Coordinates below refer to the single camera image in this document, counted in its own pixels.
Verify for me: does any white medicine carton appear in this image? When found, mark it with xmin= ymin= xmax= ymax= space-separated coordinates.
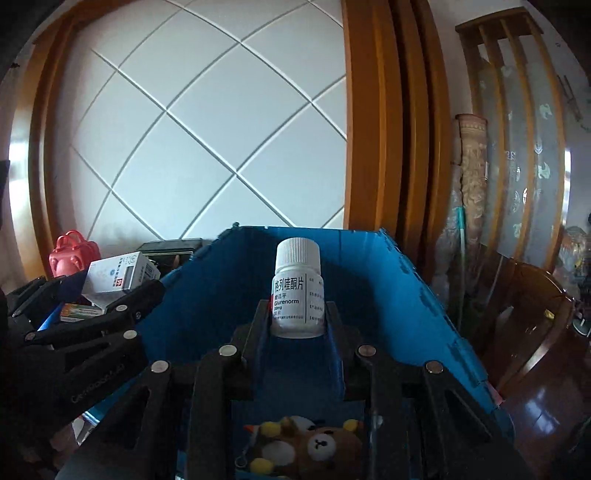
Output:
xmin=82 ymin=251 xmax=160 ymax=310

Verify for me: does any white medicine bottle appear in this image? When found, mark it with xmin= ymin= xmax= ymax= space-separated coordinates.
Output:
xmin=270 ymin=237 xmax=325 ymax=339

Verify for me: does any dark framed picture box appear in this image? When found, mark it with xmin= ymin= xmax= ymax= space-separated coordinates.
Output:
xmin=138 ymin=238 xmax=211 ymax=278

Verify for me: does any red toy handbag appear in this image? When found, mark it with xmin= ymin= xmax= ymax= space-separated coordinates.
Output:
xmin=48 ymin=230 xmax=101 ymax=277

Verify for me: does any blue plastic storage crate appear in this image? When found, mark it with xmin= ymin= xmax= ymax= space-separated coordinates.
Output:
xmin=118 ymin=227 xmax=514 ymax=460

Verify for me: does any brown bear plush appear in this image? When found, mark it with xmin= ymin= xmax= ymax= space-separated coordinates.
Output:
xmin=235 ymin=416 xmax=363 ymax=479

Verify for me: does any wooden chair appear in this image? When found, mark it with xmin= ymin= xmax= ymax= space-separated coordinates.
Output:
xmin=465 ymin=251 xmax=575 ymax=399

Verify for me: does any rolled patterned carpet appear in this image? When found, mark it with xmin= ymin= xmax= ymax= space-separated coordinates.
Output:
xmin=431 ymin=113 xmax=488 ymax=305

